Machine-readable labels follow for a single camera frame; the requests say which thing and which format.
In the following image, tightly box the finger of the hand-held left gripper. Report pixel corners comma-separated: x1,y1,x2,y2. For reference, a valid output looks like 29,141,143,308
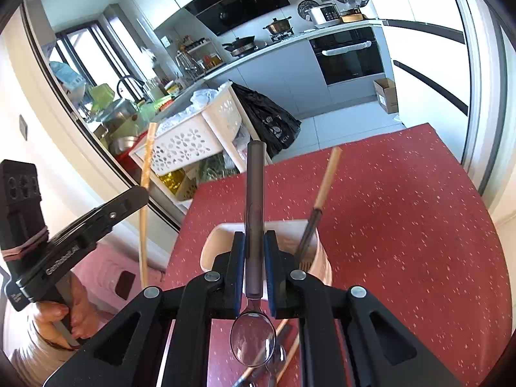
50,186,150,244

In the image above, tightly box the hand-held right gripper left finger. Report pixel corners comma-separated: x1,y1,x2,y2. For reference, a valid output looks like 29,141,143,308
42,230,247,387

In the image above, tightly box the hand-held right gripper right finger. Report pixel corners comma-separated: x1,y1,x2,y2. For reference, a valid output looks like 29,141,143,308
264,230,464,387

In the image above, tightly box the wooden chopstick tan dotted end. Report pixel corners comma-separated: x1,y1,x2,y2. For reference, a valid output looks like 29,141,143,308
138,122,157,289

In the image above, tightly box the white plastic utensil holder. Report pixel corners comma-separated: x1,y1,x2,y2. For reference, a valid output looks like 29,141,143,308
200,220,333,304

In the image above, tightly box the dark translucent plastic spoon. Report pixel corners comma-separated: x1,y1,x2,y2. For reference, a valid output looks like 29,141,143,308
230,140,277,368
247,324,296,387

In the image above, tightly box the dark utensil with wooden handle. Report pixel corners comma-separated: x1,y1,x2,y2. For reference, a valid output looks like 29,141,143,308
293,147,343,270

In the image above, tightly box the person's left forearm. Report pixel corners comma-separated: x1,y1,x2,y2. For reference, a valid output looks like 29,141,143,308
3,302,83,387

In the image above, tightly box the person's left hand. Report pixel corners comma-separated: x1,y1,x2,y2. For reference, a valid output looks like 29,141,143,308
35,275,100,351

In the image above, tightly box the yellow oil bottle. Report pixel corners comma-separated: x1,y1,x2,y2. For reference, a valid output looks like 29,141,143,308
159,168,189,201

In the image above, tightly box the pink plastic stool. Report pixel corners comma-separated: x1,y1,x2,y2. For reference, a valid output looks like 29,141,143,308
74,244,175,325

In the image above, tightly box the white flower-cutout basket trolley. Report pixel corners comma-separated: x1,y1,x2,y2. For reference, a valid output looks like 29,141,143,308
128,81,272,212

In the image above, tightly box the kitchen faucet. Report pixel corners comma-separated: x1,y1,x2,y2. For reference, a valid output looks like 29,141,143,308
116,75,146,102

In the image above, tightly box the black trash bag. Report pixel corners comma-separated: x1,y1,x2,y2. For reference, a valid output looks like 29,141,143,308
232,82,302,159

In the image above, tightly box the spice rack with bottles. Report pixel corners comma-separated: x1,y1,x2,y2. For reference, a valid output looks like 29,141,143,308
176,35,225,79

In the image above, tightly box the black wok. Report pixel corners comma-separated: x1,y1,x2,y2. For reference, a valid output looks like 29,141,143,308
221,36,259,56

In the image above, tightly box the cardboard box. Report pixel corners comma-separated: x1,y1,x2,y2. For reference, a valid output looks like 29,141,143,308
373,77,400,115

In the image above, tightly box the black built-in oven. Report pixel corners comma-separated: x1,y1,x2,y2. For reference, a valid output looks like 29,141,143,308
308,26,386,88

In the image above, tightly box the black range hood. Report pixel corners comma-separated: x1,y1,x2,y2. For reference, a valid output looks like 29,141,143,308
183,0,292,37

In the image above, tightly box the steel cooking pot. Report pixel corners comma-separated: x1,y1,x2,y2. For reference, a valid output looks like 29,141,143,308
263,17,293,35

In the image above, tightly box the silver rice cooker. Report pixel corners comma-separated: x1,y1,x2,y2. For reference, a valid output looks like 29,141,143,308
308,3,342,27

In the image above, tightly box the white refrigerator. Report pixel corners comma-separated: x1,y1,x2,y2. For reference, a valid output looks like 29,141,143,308
379,0,473,130

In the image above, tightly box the round grey wall rack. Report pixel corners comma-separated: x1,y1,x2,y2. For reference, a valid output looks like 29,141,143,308
297,0,320,19

